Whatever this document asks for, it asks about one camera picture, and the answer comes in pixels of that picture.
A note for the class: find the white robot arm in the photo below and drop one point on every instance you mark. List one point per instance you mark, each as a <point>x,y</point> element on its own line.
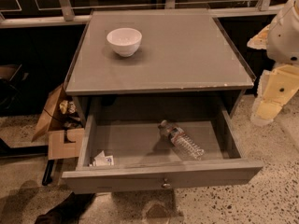
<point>294,2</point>

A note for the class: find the white paper packets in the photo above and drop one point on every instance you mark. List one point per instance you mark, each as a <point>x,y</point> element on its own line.
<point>102,159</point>

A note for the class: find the round metal drawer knob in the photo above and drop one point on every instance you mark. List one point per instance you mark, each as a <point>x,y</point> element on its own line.
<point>166,184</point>

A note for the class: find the grey wooden nightstand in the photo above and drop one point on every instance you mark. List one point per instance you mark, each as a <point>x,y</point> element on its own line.
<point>181,51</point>

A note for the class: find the open grey top drawer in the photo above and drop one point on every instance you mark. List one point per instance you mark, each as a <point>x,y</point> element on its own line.
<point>143,159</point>

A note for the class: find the white metal window railing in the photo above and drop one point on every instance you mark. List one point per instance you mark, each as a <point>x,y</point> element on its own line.
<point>38,13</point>

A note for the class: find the crumpled trash in box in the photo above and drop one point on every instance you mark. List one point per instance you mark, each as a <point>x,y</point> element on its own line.
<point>67,107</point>

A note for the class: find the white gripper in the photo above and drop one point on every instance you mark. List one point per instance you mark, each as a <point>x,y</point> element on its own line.
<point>284,39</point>

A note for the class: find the white ceramic bowl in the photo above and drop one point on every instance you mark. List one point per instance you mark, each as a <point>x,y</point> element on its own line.
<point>124,41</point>

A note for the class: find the clear plastic water bottle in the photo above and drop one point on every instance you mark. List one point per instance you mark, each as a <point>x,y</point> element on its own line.
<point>180,140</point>

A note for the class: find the brown cardboard box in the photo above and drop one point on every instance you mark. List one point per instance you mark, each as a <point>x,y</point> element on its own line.
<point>62,143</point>

